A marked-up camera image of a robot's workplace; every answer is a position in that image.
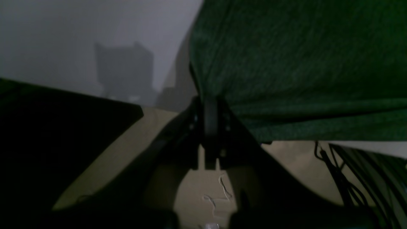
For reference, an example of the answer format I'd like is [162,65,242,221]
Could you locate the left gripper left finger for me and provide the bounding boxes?
[54,97,203,217]

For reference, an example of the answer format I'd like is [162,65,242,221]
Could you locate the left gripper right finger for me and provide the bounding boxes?
[203,97,350,220]

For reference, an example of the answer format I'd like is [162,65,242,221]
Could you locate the dark green t-shirt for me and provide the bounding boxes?
[189,0,407,142]

